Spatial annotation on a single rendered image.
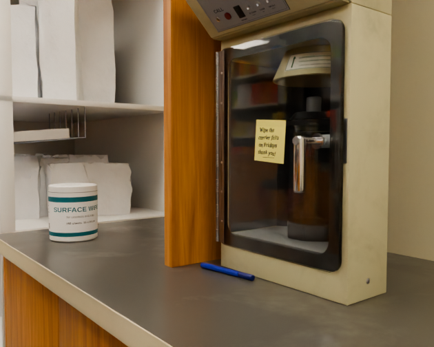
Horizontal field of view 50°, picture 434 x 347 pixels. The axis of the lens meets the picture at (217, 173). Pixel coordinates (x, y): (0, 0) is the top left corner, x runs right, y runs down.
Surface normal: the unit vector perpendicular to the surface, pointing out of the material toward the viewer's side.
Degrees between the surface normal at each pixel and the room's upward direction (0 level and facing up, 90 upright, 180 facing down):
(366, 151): 90
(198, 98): 90
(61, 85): 100
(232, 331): 0
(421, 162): 90
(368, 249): 90
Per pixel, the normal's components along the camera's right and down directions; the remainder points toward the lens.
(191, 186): 0.61, 0.04
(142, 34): -0.79, 0.04
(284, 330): 0.00, -1.00
